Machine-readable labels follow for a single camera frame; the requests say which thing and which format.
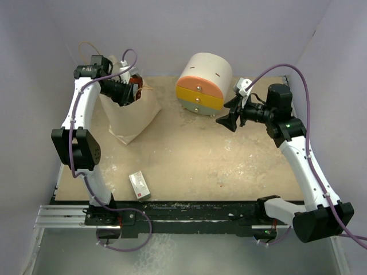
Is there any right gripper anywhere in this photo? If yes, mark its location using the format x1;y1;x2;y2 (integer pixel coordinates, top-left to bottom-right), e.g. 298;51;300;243
216;94;275;132

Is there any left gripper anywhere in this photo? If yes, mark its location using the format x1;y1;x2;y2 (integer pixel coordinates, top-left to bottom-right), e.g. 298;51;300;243
100;80;138;112

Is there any red chips bag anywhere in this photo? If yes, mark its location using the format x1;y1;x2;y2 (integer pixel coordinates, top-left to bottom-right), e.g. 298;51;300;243
130;74;143;100

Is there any white paper bag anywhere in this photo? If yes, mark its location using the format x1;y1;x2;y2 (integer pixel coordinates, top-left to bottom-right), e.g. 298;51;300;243
78;41;162;146

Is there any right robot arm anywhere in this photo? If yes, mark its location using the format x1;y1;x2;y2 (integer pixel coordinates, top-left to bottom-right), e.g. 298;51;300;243
216;78;354;243

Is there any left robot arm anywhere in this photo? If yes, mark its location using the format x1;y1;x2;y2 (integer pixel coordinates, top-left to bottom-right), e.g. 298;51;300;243
51;55;138;225

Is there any pastel mini drawer cabinet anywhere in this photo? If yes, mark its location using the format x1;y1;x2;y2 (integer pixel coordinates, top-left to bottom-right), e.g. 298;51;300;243
175;52;233;117

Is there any small white box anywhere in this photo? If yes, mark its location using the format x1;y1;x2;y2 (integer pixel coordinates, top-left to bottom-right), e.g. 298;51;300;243
129;171;151;201

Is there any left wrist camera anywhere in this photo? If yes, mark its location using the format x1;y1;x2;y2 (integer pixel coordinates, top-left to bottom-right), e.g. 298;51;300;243
119;61;139;84

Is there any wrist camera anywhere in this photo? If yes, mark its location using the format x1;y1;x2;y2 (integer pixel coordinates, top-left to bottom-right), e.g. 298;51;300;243
119;61;139;84
233;77;252;108

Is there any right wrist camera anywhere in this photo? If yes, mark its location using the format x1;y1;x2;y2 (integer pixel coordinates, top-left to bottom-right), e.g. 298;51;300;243
233;77;252;108

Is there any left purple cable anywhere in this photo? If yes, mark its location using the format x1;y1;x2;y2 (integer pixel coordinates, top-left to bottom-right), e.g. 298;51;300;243
68;48;153;253

